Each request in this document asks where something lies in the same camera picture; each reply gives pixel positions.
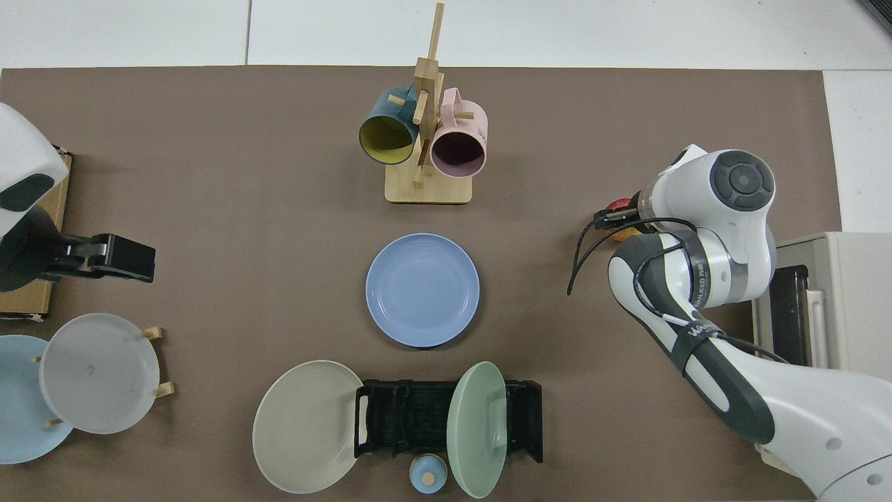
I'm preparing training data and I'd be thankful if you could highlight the wooden cup stand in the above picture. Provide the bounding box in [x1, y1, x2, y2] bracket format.
[385, 2, 474, 205]

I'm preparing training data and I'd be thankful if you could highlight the black dish rack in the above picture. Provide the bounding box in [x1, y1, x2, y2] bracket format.
[354, 379, 544, 464]

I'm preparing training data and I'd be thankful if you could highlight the grey plate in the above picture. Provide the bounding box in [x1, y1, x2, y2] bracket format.
[39, 313, 161, 435]

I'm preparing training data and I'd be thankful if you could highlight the pink cup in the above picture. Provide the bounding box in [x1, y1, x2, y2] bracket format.
[429, 87, 489, 178]

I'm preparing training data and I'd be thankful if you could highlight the dark teal cup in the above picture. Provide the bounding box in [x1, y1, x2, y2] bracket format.
[358, 85, 421, 166]

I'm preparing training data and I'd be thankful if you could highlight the light blue plate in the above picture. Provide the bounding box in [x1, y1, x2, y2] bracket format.
[0, 335, 74, 465]

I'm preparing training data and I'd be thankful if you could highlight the beige plate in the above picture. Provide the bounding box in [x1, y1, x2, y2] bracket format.
[252, 360, 367, 495]

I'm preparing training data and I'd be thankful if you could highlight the dark grey device corner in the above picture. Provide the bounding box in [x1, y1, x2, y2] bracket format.
[859, 0, 892, 34]

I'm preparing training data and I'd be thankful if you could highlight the wire basket with wooden floor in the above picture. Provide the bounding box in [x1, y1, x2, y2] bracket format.
[0, 146, 72, 321]

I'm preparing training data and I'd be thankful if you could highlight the brown table cloth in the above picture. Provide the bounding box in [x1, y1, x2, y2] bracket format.
[0, 66, 844, 502]

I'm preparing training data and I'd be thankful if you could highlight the wooden plate rack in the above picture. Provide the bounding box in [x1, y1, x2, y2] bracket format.
[31, 326, 175, 428]

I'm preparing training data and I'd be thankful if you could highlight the pale green plate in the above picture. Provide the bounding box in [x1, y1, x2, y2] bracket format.
[447, 361, 508, 500]

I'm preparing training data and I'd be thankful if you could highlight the small blue round thing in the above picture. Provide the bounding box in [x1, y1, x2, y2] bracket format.
[409, 454, 448, 495]

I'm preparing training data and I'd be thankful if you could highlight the pale toaster oven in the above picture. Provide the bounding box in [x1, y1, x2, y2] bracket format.
[751, 231, 892, 384]

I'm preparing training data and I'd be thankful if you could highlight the red yellow apple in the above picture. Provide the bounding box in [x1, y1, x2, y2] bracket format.
[603, 198, 639, 243]

